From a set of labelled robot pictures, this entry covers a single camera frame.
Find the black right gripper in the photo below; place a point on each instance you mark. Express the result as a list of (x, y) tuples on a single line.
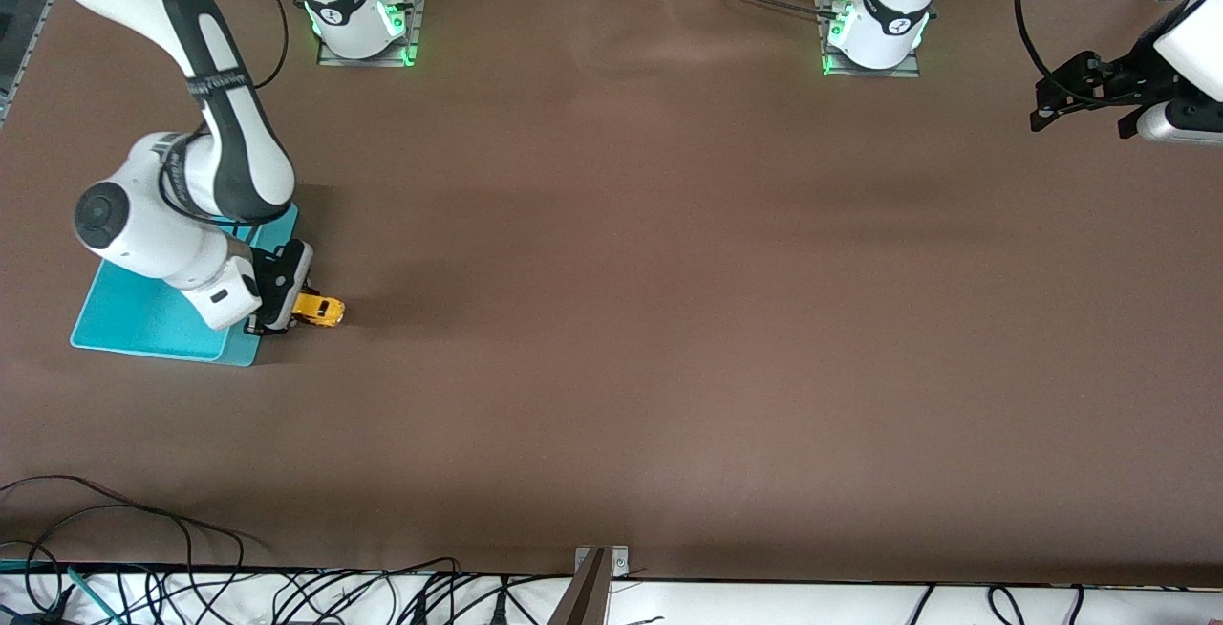
[(270, 273)]

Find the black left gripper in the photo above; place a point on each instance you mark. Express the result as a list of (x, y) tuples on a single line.
[(1134, 75)]

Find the yellow beetle toy car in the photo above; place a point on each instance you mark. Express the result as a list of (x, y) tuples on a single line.
[(323, 310)]

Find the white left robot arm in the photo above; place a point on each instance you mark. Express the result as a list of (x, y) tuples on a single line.
[(889, 4)]

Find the cyan plastic bin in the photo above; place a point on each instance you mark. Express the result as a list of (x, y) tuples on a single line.
[(143, 319)]

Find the teal stick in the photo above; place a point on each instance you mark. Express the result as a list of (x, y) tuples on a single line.
[(91, 592)]

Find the grey metal pole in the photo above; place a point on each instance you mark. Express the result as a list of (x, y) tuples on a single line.
[(585, 596)]

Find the grey metal arm base plate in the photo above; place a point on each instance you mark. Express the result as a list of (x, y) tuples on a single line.
[(908, 72), (418, 23)]

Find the aluminium frame profile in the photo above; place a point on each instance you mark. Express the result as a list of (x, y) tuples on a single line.
[(19, 52)]

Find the small metal bracket plate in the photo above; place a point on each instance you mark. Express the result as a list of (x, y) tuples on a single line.
[(619, 563)]

